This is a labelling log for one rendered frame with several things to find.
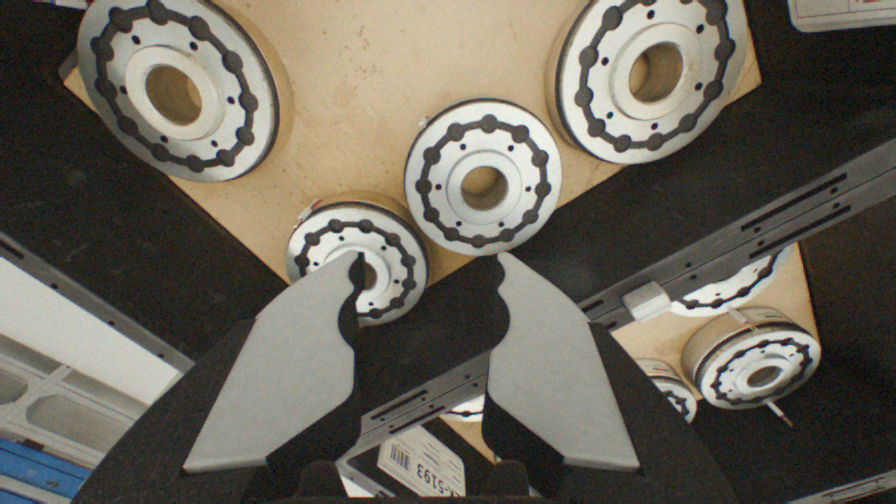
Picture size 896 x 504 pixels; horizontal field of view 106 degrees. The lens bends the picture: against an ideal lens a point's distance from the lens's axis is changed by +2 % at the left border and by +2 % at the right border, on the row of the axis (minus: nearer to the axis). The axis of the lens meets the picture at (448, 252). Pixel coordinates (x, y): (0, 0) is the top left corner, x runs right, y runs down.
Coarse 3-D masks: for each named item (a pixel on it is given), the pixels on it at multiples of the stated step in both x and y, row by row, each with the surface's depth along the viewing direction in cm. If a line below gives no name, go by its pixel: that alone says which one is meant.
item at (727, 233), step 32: (832, 160) 15; (864, 160) 14; (800, 192) 15; (832, 192) 15; (0, 224) 15; (736, 224) 16; (768, 224) 16; (0, 256) 16; (32, 256) 16; (672, 256) 17; (704, 256) 17; (64, 288) 17; (96, 288) 17; (608, 288) 17; (128, 320) 18; (160, 352) 19; (192, 352) 19; (480, 352) 19; (416, 384) 21; (448, 384) 20; (384, 416) 22
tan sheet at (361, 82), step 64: (256, 0) 19; (320, 0) 19; (384, 0) 20; (448, 0) 20; (512, 0) 20; (576, 0) 20; (320, 64) 21; (384, 64) 21; (448, 64) 21; (512, 64) 21; (640, 64) 21; (320, 128) 23; (384, 128) 23; (192, 192) 25; (256, 192) 25; (320, 192) 25; (384, 192) 25; (576, 192) 25; (448, 256) 28
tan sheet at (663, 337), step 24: (792, 264) 29; (768, 288) 30; (792, 288) 30; (672, 312) 31; (792, 312) 31; (624, 336) 32; (648, 336) 32; (672, 336) 32; (816, 336) 33; (672, 360) 34; (480, 432) 39
